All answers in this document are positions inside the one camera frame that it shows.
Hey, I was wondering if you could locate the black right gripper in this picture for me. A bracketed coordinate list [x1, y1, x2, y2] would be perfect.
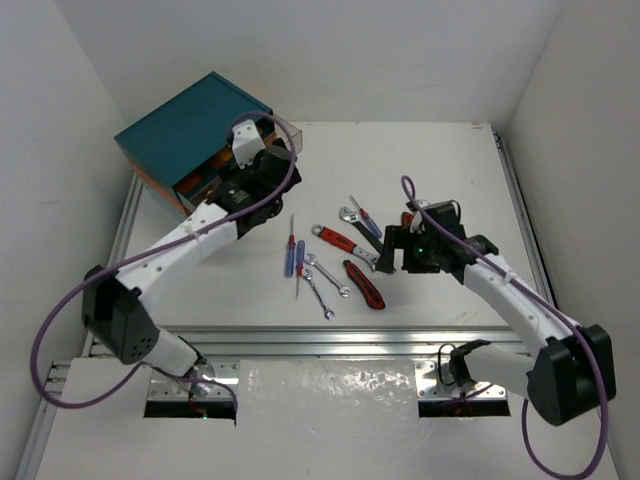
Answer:
[375, 225, 440, 273]

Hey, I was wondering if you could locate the red black utility knife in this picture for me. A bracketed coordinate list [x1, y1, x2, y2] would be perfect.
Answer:
[342, 260, 386, 310]
[401, 212, 414, 227]

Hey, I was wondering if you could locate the small blue red screwdriver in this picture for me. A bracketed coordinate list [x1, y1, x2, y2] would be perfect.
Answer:
[349, 195, 383, 239]

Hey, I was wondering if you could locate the long blue red screwdriver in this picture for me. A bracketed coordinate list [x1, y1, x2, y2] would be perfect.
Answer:
[285, 215, 304, 298]

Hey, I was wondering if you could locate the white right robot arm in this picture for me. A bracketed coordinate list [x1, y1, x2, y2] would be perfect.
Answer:
[376, 201, 617, 426]

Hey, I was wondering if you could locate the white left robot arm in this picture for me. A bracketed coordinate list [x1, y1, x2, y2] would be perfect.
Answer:
[83, 140, 301, 388]

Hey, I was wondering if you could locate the teal drawer organizer box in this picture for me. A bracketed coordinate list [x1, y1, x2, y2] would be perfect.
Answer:
[114, 72, 273, 217]

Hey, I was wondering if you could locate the small silver open-end wrench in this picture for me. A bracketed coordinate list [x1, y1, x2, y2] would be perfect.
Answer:
[302, 269, 335, 320]

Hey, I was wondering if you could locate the white foam cover panel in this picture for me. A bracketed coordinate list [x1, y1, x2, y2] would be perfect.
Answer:
[238, 359, 418, 425]

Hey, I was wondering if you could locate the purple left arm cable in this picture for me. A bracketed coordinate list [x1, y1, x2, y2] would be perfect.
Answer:
[30, 111, 300, 410]

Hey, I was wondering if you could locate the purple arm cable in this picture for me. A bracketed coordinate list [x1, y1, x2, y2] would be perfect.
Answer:
[30, 111, 300, 410]
[401, 175, 610, 477]

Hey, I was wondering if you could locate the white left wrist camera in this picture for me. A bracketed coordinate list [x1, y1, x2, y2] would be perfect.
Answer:
[231, 119, 265, 170]

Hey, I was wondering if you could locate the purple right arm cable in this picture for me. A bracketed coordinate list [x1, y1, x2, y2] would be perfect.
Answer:
[401, 175, 610, 477]

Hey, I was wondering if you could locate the blue handled screwdriver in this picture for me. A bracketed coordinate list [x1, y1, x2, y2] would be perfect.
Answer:
[284, 238, 306, 278]

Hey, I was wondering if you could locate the black handled adjustable wrench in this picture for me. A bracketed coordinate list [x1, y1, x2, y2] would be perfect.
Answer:
[339, 207, 383, 253]

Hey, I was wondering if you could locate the red handled adjustable wrench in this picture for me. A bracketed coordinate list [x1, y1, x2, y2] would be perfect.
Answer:
[311, 224, 379, 271]

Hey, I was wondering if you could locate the aluminium table edge rail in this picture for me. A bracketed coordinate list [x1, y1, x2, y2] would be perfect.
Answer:
[82, 324, 531, 359]

